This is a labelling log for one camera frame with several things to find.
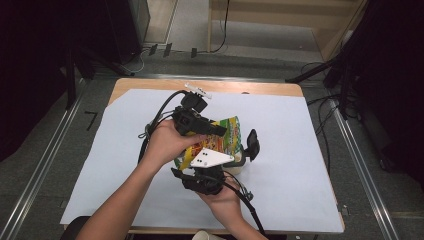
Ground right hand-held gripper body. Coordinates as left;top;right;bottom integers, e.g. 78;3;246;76
182;147;236;196

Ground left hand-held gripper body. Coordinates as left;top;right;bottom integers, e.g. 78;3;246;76
172;82;215;137

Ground yellow spout pouch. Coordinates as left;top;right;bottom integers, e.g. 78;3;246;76
173;115;243;171

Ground glass jar with black collar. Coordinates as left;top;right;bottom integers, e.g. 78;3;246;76
228;149;248;176

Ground person's right hand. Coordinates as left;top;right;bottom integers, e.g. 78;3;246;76
196;186;246;223

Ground person's left hand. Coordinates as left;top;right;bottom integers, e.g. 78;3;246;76
142;118;207;170

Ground white paper cup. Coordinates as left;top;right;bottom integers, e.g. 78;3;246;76
192;230;228;240

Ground black corner tape mark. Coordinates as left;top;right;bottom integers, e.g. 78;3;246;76
84;110;99;132

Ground black stand leg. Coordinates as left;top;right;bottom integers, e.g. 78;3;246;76
284;56;339;84

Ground black cabinet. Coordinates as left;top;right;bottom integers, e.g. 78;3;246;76
105;0;152;65

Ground dark round object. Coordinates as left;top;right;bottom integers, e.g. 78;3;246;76
59;215;92;240

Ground black stand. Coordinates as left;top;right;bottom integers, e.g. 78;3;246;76
64;46;134;111

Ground black curtain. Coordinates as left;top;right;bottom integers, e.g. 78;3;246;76
328;0;424;183
0;0;111;163

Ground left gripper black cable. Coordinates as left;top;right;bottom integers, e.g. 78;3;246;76
137;89;189;164

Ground white floor cable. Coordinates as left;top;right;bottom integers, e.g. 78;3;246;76
116;49;148;75

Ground black floor cables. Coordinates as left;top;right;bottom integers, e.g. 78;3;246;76
299;60;366;176

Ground hanging black cable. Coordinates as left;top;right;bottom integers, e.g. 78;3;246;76
210;0;232;54

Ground light wooden frame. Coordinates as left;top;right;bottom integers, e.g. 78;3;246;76
207;0;369;62

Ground metal floor rail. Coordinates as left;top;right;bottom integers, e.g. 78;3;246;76
0;78;88;240
328;98;401;240

